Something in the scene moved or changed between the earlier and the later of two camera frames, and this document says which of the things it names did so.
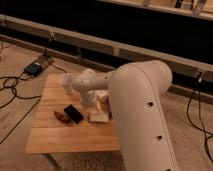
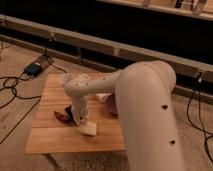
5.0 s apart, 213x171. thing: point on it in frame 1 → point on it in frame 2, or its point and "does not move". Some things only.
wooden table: (63, 125) does not move
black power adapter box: (33, 69) does not move
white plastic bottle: (101, 94) does not move
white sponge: (99, 116) → (90, 128)
